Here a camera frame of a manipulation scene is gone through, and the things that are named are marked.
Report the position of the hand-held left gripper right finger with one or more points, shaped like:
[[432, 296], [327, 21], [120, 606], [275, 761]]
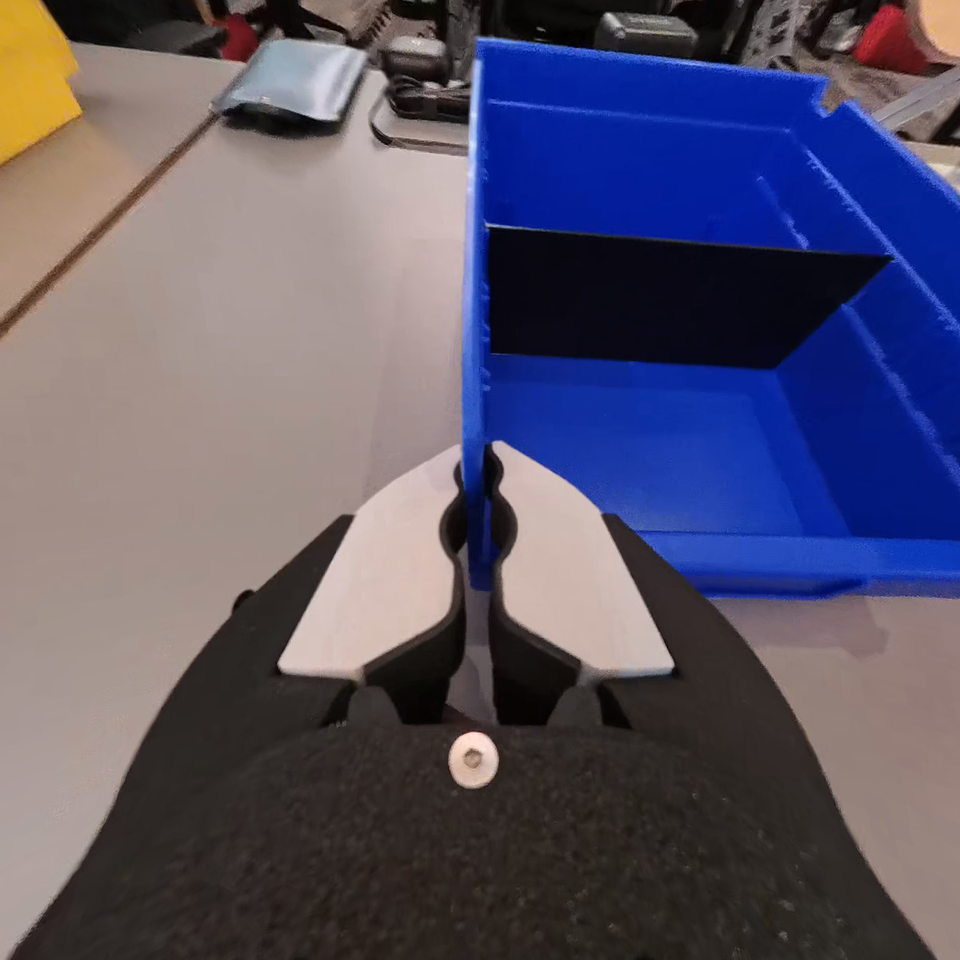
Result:
[[585, 585]]

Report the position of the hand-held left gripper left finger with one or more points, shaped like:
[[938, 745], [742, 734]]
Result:
[[367, 585]]

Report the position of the blue plastic bin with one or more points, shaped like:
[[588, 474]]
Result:
[[675, 450]]

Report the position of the grey desk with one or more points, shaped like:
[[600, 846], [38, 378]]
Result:
[[225, 375]]

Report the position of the black blue-bin divider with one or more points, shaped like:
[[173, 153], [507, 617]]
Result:
[[637, 300]]

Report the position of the silver foil pouch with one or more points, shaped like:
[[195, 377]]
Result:
[[300, 82]]

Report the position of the black power bank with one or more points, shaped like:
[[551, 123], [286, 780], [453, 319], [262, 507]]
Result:
[[645, 34]]

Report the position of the yellow plastic bin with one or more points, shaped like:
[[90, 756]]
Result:
[[30, 90]]

